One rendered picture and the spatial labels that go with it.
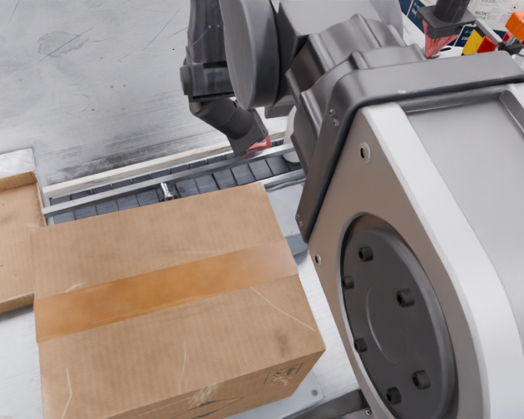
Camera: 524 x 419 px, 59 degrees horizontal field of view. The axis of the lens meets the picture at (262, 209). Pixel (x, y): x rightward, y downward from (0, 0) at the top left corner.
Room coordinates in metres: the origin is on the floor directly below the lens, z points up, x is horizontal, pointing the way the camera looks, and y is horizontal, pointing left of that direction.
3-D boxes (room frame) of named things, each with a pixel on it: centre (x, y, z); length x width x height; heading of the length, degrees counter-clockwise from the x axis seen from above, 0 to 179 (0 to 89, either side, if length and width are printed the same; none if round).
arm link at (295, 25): (0.26, -0.01, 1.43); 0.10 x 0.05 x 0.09; 24
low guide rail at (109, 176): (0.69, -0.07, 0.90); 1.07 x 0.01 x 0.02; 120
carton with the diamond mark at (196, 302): (0.20, 0.09, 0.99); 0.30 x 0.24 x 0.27; 116
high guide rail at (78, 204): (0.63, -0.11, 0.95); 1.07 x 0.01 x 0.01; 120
